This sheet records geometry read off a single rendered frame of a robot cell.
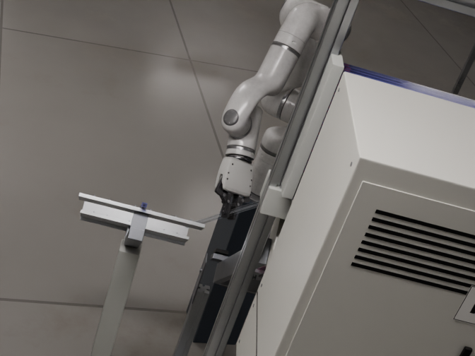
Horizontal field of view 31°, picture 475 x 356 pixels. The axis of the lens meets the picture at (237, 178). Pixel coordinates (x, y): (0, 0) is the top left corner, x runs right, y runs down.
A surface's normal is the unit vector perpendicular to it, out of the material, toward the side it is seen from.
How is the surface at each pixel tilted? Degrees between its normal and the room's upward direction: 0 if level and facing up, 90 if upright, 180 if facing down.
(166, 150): 0
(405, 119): 0
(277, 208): 90
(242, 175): 53
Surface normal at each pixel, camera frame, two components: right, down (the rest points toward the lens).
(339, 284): -0.03, 0.53
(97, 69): 0.28, -0.81
